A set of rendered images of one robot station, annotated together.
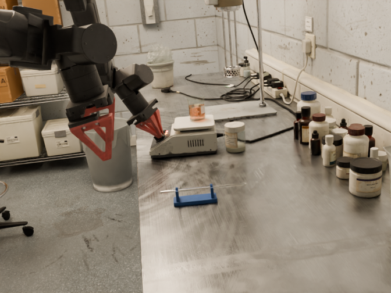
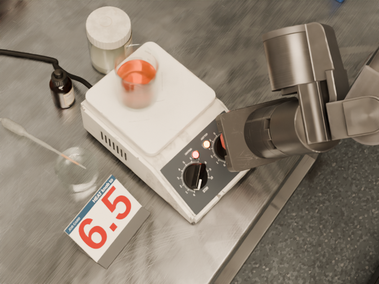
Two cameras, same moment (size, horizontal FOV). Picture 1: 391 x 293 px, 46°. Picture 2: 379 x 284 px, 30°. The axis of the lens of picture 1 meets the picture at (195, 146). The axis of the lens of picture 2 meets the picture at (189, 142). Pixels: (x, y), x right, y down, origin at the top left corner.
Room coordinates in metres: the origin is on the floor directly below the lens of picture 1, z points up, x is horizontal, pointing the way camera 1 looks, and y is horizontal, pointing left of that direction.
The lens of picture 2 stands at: (1.65, 0.30, 1.58)
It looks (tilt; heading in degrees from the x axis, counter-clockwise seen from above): 63 degrees down; 216
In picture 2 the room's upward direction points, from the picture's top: 6 degrees clockwise
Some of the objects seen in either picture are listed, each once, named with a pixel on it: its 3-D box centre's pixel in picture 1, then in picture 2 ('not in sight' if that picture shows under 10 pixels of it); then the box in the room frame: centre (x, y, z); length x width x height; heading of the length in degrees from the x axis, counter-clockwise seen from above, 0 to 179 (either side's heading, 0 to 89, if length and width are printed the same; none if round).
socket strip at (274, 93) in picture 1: (267, 84); not in sight; (2.04, -0.35, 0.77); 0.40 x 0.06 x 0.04; 6
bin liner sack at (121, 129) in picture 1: (109, 154); not in sight; (2.87, 0.57, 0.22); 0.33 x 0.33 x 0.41
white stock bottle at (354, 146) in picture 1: (355, 147); not in sight; (1.07, -0.40, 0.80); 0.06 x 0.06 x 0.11
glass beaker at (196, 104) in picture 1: (195, 107); (138, 81); (1.34, -0.01, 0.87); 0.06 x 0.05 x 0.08; 76
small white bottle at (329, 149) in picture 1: (329, 150); not in sight; (1.11, -0.34, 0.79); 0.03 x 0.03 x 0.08
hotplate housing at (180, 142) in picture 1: (187, 136); (165, 126); (1.33, 0.02, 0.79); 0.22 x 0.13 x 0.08; 88
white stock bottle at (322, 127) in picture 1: (319, 131); not in sight; (1.23, -0.35, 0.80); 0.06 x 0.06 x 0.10
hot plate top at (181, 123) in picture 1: (194, 122); (150, 96); (1.33, 0.00, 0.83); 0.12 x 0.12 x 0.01; 88
